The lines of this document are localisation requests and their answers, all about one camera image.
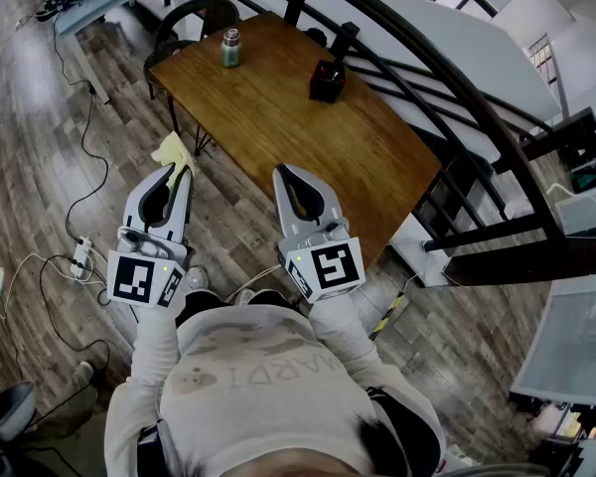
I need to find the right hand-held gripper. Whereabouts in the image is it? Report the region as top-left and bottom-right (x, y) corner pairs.
(272, 162), (367, 304)

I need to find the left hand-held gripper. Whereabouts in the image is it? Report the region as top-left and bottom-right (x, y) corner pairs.
(106, 165), (195, 310)

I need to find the yellow cloth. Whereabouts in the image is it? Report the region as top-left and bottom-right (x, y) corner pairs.
(150, 130), (196, 190)

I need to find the green metal drink container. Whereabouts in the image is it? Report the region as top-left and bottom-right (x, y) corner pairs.
(221, 27), (243, 69)

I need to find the person's right forearm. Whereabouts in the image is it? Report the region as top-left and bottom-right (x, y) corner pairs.
(306, 290), (386, 380)

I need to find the person's left forearm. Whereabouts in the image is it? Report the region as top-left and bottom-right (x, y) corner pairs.
(126, 270), (196, 390)

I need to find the person's left shoe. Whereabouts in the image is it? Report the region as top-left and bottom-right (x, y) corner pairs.
(185, 264), (211, 291)

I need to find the white power strip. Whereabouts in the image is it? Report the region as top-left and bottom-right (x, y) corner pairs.
(70, 236), (94, 281)

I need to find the white railing base block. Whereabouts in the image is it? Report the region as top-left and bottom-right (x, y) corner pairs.
(387, 213), (459, 289)

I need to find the black pen holder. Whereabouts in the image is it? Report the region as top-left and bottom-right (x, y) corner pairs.
(308, 58), (348, 105)

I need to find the yellow black striped tape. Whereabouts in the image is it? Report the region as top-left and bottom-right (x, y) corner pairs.
(369, 291), (409, 343)

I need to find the black metal railing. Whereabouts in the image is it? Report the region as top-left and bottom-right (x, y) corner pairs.
(184, 0), (596, 287)

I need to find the black chair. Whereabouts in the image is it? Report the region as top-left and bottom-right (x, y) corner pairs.
(143, 0), (242, 101)

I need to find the person's beige sweatshirt torso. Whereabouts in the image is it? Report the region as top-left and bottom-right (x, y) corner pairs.
(102, 304), (448, 477)

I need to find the grey office chair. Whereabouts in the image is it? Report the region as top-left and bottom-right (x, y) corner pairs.
(0, 380), (38, 477)

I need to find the white box appliance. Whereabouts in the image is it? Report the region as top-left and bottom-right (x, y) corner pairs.
(553, 180), (596, 239)

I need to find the grey glass table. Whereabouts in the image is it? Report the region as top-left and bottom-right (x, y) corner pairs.
(508, 274), (596, 407)

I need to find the long black cable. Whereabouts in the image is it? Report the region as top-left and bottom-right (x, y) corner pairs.
(52, 15), (110, 243)

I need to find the white cable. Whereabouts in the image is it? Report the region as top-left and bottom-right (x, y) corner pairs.
(0, 249), (108, 320)

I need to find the looped black cable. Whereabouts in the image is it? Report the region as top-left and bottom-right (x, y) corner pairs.
(38, 253), (112, 362)

